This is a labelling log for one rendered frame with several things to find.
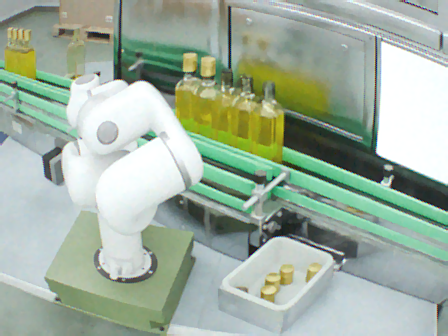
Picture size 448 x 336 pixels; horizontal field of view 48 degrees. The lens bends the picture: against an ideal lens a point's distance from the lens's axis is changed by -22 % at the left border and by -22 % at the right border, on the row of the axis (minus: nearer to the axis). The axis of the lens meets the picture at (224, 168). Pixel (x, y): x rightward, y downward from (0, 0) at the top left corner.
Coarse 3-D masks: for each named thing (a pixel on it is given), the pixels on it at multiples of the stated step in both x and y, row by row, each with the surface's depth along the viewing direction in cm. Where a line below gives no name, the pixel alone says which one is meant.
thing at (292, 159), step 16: (0, 64) 226; (48, 80) 202; (64, 80) 195; (288, 160) 150; (304, 160) 147; (320, 176) 146; (336, 176) 143; (352, 176) 140; (368, 192) 138; (384, 192) 135; (400, 208) 134; (416, 208) 130; (432, 208) 126
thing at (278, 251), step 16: (272, 240) 140; (288, 240) 139; (256, 256) 135; (272, 256) 141; (288, 256) 141; (304, 256) 138; (320, 256) 135; (240, 272) 131; (256, 272) 137; (304, 272) 139; (320, 272) 128; (224, 288) 126; (256, 288) 135; (288, 288) 135; (304, 288) 124; (272, 304) 120; (288, 304) 120
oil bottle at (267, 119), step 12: (264, 108) 141; (276, 108) 141; (252, 120) 144; (264, 120) 142; (276, 120) 142; (264, 132) 143; (276, 132) 144; (264, 144) 145; (276, 144) 145; (264, 156) 146; (276, 156) 147
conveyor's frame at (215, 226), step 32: (0, 128) 208; (32, 128) 187; (192, 192) 149; (192, 224) 152; (224, 224) 145; (288, 224) 146; (320, 224) 140; (352, 256) 137; (384, 256) 131; (416, 256) 124; (416, 288) 127
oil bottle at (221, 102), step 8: (216, 96) 148; (224, 96) 146; (232, 96) 146; (216, 104) 148; (224, 104) 147; (216, 112) 150; (224, 112) 148; (216, 120) 151; (224, 120) 149; (216, 128) 152; (224, 128) 150; (216, 136) 153; (224, 136) 151; (224, 144) 152
